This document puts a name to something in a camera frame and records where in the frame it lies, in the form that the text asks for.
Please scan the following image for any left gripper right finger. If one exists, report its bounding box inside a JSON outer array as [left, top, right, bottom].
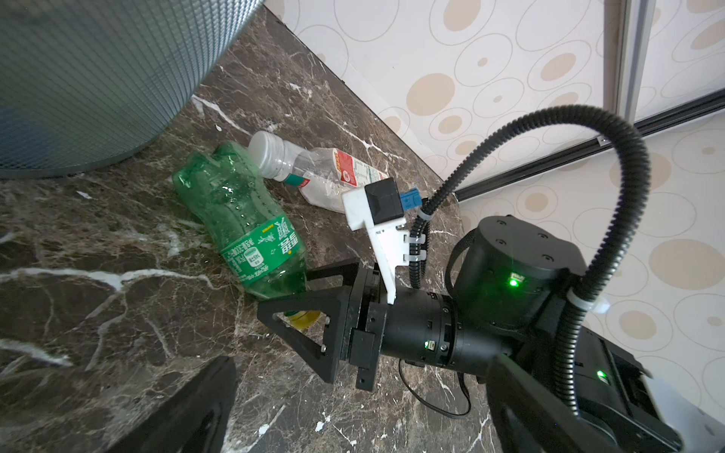
[[486, 355, 619, 452]]

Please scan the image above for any green Sprite bottle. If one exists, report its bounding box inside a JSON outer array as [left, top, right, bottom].
[[173, 142, 307, 299]]

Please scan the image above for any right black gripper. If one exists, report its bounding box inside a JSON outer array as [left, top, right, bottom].
[[256, 214, 587, 392]]

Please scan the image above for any horizontal aluminium rail back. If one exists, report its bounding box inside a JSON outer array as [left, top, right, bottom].
[[602, 0, 656, 123]]

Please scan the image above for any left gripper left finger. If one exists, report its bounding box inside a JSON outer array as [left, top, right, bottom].
[[109, 356, 237, 452]]

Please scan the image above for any green bin with plastic liner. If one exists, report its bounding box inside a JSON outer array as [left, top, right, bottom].
[[1, 1, 260, 179]]

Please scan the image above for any clear bottle red green label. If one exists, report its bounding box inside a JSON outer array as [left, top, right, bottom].
[[247, 131, 388, 213]]

